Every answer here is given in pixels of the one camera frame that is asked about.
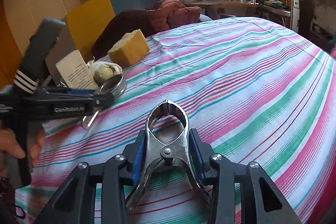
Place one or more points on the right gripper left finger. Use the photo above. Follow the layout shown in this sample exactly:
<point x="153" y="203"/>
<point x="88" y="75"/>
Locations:
<point x="74" y="200"/>

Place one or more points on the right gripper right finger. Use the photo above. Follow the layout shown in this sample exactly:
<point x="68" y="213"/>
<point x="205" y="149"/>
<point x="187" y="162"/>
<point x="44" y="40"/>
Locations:
<point x="260" y="198"/>

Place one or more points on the white cardboard box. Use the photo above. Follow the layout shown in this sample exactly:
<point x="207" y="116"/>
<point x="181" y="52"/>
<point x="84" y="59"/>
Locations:
<point x="75" y="72"/>

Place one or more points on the white cloth pouch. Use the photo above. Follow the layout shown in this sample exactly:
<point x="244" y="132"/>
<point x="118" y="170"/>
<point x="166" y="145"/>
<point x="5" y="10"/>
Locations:
<point x="102" y="70"/>

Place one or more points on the round metal tin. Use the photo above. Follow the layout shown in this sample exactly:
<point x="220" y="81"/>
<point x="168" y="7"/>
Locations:
<point x="115" y="87"/>

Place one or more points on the metal spring clamp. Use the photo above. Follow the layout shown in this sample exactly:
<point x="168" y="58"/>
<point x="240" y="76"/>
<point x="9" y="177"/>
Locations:
<point x="153" y="154"/>

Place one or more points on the yellow sponge block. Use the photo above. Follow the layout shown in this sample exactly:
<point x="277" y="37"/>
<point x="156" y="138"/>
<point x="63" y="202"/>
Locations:
<point x="130" y="49"/>

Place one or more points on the person's left hand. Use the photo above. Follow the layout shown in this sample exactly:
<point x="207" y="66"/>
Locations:
<point x="11" y="146"/>

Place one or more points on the grey yellow blue chair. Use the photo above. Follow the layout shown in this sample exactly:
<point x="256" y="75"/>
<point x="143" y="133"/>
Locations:
<point x="84" y="24"/>

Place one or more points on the striped pink green tablecloth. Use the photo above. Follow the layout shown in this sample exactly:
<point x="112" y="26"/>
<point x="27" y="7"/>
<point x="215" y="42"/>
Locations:
<point x="254" y="90"/>

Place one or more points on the dark maroon garment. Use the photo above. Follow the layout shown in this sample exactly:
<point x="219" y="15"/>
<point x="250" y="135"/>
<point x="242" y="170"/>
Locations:
<point x="164" y="15"/>

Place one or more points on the wooden side desk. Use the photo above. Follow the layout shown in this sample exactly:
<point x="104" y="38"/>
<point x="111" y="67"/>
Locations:
<point x="211" y="7"/>

